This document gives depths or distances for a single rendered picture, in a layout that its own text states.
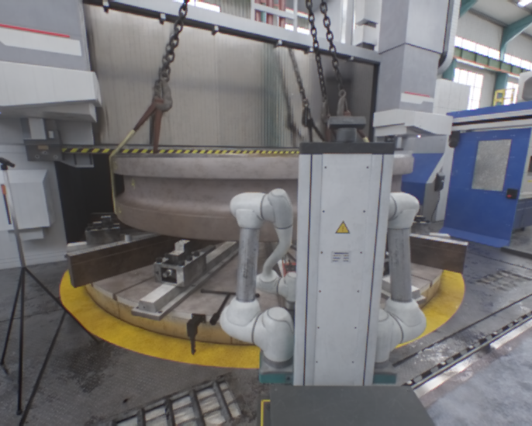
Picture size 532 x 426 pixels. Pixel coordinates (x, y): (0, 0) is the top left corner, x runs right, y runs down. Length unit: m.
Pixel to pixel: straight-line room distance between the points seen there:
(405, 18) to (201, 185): 5.30
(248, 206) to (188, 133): 4.30
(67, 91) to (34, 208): 2.24
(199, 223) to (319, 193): 2.11
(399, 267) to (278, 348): 0.72
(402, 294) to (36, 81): 3.56
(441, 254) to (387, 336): 2.77
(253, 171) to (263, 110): 3.47
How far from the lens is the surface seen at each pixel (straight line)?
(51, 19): 4.20
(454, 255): 4.13
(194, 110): 5.59
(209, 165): 2.85
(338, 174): 1.04
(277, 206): 1.25
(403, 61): 6.66
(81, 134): 4.51
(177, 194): 3.26
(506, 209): 6.98
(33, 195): 5.23
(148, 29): 5.80
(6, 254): 5.92
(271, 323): 1.36
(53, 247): 5.76
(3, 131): 4.66
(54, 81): 3.60
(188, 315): 2.79
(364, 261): 1.14
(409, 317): 1.58
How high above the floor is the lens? 1.73
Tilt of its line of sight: 12 degrees down
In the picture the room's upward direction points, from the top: straight up
